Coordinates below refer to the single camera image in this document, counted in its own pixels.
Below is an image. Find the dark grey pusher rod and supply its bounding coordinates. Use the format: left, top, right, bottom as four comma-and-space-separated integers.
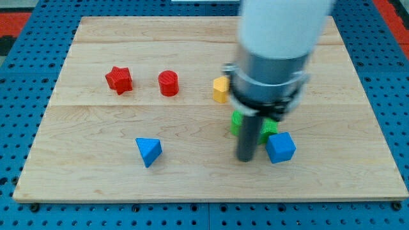
236, 116, 264, 162

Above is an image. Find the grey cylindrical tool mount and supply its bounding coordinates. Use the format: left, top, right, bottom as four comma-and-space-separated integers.
223, 45, 310, 121

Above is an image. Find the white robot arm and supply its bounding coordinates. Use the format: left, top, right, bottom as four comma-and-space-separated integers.
223, 0, 336, 162

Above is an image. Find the green block left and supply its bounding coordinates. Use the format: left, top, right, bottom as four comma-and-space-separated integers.
230, 110, 243, 136

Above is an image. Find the green block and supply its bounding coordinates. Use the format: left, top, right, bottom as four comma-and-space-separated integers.
230, 110, 243, 136
258, 118, 279, 144

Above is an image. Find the green block right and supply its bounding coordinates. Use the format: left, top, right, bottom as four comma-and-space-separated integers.
258, 118, 279, 144

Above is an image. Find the blue cube block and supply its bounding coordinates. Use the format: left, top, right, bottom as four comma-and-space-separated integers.
265, 132, 297, 164

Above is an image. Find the yellow hexagon block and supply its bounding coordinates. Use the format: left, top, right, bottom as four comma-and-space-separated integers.
213, 76, 229, 104

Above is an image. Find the red cylinder block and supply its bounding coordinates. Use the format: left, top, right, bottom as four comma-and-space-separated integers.
158, 70, 179, 96

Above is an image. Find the blue triangular block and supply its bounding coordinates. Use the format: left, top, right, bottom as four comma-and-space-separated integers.
135, 137, 162, 168

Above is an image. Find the wooden board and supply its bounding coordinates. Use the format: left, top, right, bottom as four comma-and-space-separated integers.
13, 17, 408, 203

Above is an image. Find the red star block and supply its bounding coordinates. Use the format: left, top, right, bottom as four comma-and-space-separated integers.
105, 66, 133, 95

